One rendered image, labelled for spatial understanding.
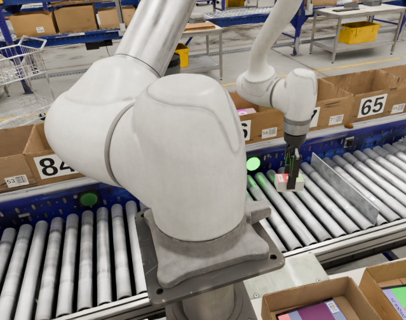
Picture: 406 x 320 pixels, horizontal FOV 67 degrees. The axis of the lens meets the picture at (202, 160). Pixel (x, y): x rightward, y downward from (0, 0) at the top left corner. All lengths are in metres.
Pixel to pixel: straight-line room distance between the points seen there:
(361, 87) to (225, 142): 1.85
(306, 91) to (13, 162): 1.15
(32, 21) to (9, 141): 4.02
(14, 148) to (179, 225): 1.40
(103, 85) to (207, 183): 0.25
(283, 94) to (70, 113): 0.69
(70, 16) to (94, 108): 5.06
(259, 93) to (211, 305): 0.70
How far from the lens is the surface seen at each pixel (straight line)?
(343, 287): 1.13
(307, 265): 1.21
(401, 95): 2.01
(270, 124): 1.57
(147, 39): 0.61
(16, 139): 1.75
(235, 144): 0.42
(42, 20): 5.62
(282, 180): 1.22
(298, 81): 1.02
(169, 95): 0.39
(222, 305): 0.64
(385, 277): 1.23
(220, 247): 0.49
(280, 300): 1.05
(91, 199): 1.45
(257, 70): 1.07
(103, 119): 0.50
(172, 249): 0.50
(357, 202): 1.50
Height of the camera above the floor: 1.68
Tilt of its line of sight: 33 degrees down
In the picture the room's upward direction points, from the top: 4 degrees counter-clockwise
